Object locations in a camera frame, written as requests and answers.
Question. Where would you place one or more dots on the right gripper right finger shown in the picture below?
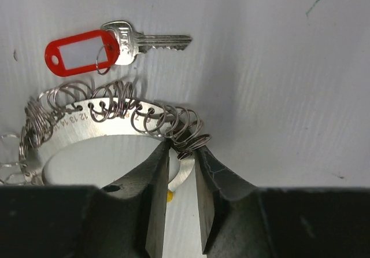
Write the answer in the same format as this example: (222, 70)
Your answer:
(233, 220)

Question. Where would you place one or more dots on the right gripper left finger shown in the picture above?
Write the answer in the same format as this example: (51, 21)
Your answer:
(127, 217)

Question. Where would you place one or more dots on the metal keyring holder yellow tip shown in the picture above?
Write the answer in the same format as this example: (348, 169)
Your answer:
(74, 112)

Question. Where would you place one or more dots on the key with red tag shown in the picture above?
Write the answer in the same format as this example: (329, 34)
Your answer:
(115, 43)

